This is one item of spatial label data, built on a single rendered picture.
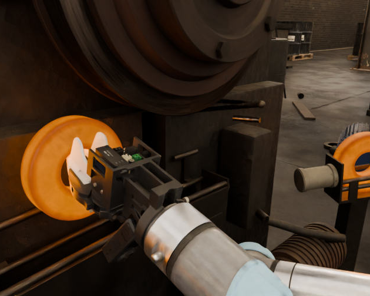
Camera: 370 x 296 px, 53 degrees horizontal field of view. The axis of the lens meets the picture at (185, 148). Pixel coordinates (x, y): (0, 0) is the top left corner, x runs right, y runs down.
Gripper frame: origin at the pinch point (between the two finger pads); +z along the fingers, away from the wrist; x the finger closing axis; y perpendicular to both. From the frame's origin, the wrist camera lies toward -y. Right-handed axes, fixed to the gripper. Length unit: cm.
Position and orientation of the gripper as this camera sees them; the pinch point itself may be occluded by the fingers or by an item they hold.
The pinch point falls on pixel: (75, 155)
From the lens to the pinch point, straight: 56.7
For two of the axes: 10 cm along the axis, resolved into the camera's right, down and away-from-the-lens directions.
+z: -6.8, -4.8, 5.6
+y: 1.9, -8.4, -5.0
